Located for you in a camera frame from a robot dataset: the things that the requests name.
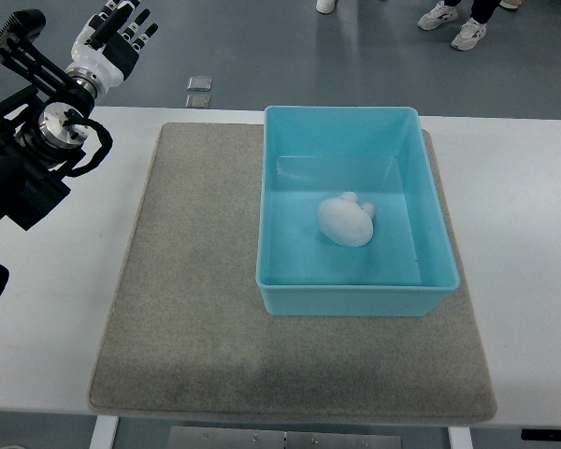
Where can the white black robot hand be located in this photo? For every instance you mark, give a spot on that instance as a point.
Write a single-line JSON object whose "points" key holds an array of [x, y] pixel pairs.
{"points": [[107, 48]]}

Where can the white bunny toy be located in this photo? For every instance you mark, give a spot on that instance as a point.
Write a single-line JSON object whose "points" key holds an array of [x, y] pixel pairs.
{"points": [[345, 221]]}

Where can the blue plastic box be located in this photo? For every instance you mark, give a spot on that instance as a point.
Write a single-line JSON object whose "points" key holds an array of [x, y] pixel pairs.
{"points": [[315, 153]]}

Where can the upper floor socket plate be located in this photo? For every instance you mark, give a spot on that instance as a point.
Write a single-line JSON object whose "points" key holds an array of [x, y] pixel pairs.
{"points": [[199, 84]]}

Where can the floor socket plate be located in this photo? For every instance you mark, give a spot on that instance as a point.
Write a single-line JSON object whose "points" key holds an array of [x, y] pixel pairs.
{"points": [[198, 101], [199, 84]]}

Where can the lower floor socket plate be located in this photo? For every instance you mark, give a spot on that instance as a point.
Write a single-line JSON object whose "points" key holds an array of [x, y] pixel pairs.
{"points": [[198, 101]]}

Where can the white shoe at top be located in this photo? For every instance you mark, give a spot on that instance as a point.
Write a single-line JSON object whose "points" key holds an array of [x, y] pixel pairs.
{"points": [[325, 6]]}

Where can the grey felt mat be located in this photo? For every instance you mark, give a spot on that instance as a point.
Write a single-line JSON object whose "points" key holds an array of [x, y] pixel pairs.
{"points": [[188, 334]]}

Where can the white sneaker left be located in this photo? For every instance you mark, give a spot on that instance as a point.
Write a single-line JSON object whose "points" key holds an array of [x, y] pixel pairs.
{"points": [[440, 14]]}

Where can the white sneaker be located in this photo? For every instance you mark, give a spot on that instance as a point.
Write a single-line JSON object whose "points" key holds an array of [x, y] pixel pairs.
{"points": [[440, 14], [469, 35]]}

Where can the white sneaker right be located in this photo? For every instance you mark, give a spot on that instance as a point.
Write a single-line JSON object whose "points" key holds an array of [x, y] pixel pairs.
{"points": [[469, 35]]}

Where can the white table leg left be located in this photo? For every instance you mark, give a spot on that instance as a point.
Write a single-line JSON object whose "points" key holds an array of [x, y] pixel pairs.
{"points": [[104, 432]]}

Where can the white table leg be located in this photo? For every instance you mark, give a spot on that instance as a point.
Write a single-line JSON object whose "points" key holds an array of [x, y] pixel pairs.
{"points": [[104, 432], [460, 438]]}

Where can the metal plate under table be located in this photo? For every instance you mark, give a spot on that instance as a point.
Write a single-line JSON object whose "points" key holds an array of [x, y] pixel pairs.
{"points": [[211, 437]]}

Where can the white table leg right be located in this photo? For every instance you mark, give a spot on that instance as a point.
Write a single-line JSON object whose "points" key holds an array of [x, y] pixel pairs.
{"points": [[460, 438]]}

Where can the black table control panel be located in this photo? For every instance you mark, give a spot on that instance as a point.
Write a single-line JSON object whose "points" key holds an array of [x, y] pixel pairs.
{"points": [[541, 435]]}

